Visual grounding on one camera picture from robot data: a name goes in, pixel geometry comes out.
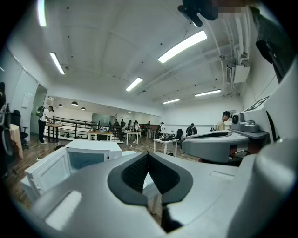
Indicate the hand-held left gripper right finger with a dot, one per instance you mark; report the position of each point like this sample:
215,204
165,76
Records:
209,190

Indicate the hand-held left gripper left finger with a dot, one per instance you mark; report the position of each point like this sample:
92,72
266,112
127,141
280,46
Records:
93,197

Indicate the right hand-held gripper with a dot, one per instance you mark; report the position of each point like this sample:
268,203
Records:
286,104

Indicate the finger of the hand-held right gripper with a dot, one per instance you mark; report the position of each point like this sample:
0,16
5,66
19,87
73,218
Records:
205,148

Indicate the white microwave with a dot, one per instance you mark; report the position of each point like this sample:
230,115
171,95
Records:
93,145

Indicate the small white table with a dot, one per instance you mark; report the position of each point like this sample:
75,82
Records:
130,132
165,141

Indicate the white air conditioner unit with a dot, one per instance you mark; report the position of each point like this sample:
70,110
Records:
241,73

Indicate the wooden-top table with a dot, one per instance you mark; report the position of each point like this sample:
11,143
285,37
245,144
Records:
100,133

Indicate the black metal railing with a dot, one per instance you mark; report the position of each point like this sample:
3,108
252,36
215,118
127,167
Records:
74,123

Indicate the tall wooden table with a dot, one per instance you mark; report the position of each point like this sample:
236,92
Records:
54,125

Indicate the white ceiling pipes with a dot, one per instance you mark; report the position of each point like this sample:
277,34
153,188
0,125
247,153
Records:
242,35

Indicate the black office chair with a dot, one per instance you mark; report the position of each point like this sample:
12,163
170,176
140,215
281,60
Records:
24,136

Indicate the round table with beige cloth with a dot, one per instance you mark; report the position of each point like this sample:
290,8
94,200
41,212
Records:
16,137

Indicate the group of ceiling light bars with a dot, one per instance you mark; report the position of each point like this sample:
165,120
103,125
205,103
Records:
181,46

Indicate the grey gripper-mounted fisheye camera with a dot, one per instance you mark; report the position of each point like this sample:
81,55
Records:
246,126

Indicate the black head-worn camera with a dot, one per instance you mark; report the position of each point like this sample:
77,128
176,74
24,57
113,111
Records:
198,10

